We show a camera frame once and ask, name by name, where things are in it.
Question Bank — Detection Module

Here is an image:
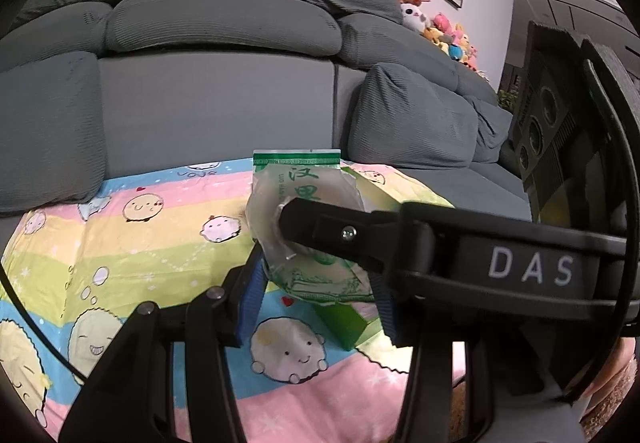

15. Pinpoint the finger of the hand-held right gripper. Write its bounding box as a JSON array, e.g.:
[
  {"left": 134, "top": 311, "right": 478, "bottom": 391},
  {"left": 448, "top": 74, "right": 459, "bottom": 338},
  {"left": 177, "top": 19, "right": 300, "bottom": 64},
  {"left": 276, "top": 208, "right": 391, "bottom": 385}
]
[{"left": 277, "top": 200, "right": 406, "bottom": 274}]

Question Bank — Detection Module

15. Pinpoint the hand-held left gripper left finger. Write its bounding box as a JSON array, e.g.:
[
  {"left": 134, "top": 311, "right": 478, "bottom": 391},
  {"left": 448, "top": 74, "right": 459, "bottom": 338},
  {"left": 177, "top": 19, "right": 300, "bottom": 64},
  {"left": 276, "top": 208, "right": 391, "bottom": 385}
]
[{"left": 59, "top": 248, "right": 266, "bottom": 443}]

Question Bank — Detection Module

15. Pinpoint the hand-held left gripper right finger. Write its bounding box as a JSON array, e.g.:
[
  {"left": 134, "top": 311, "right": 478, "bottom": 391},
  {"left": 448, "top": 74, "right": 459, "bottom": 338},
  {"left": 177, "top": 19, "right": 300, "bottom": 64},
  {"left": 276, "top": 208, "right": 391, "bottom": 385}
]
[{"left": 369, "top": 272, "right": 586, "bottom": 443}]

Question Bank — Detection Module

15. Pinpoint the green cardboard box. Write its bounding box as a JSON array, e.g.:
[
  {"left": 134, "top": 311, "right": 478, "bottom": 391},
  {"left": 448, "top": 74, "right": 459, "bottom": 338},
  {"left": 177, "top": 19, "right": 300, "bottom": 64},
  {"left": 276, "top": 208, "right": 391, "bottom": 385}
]
[{"left": 312, "top": 163, "right": 453, "bottom": 351}]

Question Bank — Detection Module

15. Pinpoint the clear packet with green print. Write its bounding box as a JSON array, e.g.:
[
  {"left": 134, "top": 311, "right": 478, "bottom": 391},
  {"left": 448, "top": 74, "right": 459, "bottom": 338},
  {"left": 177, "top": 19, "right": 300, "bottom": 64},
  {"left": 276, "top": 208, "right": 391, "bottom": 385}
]
[{"left": 247, "top": 148, "right": 381, "bottom": 306}]

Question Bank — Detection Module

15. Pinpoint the cartoon printed blanket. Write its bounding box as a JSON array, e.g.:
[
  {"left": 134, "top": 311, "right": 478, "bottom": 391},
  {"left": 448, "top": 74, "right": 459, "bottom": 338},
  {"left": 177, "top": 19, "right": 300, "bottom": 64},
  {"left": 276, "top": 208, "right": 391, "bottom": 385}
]
[{"left": 0, "top": 158, "right": 471, "bottom": 443}]

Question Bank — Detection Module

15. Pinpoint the grey throw cushion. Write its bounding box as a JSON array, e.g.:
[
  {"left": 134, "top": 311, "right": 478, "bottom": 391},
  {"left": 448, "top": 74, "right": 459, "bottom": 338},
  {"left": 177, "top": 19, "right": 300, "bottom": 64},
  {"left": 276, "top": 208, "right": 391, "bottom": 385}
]
[
  {"left": 465, "top": 94, "right": 516, "bottom": 164},
  {"left": 346, "top": 62, "right": 483, "bottom": 169},
  {"left": 0, "top": 50, "right": 108, "bottom": 216}
]

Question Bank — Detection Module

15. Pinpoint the grey sofa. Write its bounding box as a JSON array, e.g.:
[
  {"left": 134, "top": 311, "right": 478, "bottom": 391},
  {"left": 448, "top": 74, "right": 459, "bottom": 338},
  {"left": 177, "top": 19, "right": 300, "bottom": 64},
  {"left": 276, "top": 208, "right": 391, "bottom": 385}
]
[{"left": 0, "top": 0, "right": 533, "bottom": 224}]

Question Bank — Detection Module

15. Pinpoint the pile of colourful plush toys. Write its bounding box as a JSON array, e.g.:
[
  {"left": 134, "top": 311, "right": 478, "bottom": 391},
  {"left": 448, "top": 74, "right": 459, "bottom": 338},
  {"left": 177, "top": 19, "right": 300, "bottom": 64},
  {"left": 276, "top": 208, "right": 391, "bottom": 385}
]
[{"left": 397, "top": 0, "right": 493, "bottom": 79}]

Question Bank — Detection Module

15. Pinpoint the black cable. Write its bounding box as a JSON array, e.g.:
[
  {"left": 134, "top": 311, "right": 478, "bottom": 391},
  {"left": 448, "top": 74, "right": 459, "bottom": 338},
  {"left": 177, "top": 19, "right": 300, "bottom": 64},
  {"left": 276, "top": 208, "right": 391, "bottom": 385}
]
[{"left": 0, "top": 253, "right": 88, "bottom": 381}]

